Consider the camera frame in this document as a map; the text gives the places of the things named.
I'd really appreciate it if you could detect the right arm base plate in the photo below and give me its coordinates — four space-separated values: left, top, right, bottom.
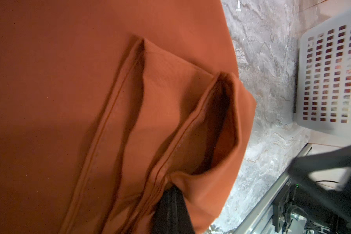
271 178 334 234

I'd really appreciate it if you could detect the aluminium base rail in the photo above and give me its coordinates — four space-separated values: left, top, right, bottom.
233 143 314 234

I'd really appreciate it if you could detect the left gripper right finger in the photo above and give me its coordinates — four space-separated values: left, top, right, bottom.
172 186 195 234

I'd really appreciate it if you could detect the red plaid skirt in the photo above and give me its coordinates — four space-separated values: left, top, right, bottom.
301 22 351 124

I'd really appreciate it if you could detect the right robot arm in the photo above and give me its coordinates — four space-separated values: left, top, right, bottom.
287 145 351 225

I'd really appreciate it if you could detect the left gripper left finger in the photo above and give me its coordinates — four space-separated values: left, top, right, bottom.
152 189 173 234

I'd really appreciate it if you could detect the rust orange skirt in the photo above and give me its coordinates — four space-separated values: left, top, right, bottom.
0 1 256 234

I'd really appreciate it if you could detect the white plastic basket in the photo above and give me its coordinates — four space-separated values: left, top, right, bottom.
294 9 351 138

